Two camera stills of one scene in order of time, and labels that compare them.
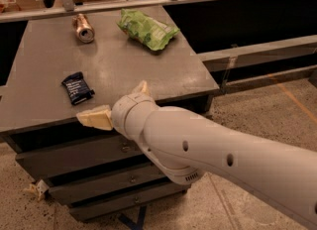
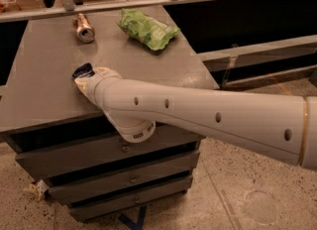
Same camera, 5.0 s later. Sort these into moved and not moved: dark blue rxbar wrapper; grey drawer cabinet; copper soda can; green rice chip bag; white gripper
Moved: white gripper; dark blue rxbar wrapper
Not moved: copper soda can; green rice chip bag; grey drawer cabinet
